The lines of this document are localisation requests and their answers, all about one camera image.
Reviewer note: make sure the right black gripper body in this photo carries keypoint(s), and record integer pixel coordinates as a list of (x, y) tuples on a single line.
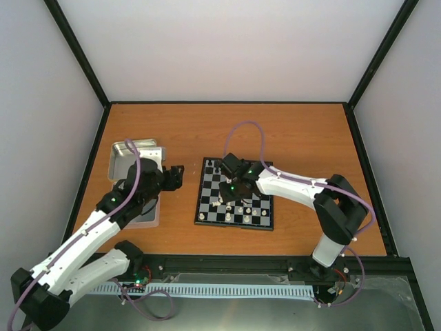
[(235, 193)]

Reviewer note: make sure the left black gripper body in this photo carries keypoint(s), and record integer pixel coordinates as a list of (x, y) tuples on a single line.
[(171, 185)]

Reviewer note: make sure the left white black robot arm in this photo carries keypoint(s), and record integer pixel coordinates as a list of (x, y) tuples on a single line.
[(46, 292)]

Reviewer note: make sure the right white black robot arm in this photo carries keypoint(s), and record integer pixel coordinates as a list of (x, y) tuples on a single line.
[(339, 208)]

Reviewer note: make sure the black magnetic chess board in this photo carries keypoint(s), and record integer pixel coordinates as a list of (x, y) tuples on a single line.
[(259, 209)]

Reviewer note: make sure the small electronics board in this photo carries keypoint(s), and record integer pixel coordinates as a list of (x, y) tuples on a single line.
[(141, 278)]

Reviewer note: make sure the silver metal tin lid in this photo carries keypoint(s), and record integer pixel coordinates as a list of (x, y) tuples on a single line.
[(121, 158)]

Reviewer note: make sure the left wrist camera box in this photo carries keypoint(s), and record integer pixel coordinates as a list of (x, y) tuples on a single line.
[(154, 153)]

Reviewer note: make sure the black aluminium frame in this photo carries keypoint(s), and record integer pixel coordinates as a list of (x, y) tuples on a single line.
[(303, 268)]

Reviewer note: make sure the light blue cable duct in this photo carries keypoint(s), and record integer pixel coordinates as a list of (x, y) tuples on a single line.
[(225, 291)]

